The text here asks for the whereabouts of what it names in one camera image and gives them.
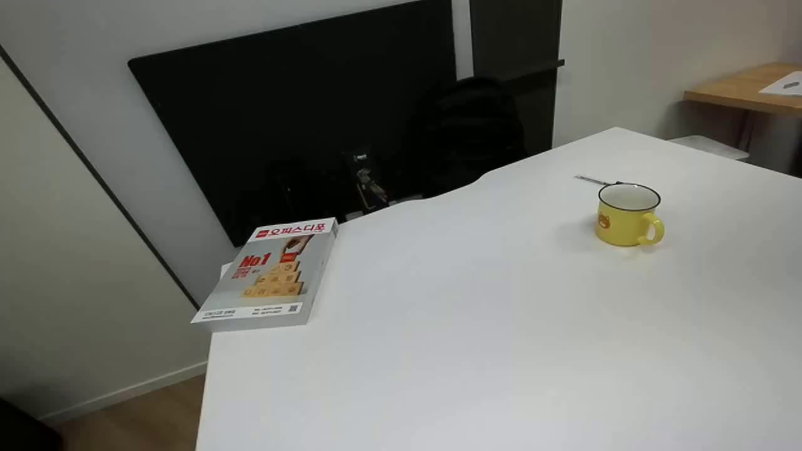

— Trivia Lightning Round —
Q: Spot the tall dark panel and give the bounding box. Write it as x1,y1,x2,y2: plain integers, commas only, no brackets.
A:
469,0,567,158

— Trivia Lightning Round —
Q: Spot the large black monitor screen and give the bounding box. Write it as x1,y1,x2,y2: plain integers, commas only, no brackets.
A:
124,0,459,249

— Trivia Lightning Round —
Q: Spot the yellow enamel cup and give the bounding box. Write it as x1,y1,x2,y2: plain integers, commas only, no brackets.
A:
593,181,668,252

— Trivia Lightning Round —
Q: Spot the white paper sheet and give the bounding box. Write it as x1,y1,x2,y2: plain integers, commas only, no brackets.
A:
756,71,802,99

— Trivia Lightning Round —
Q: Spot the small black strap buckle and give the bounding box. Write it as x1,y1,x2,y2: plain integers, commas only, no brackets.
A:
347,149,390,214

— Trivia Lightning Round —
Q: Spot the wooden desk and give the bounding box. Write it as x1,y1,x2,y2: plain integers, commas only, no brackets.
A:
682,60,802,120

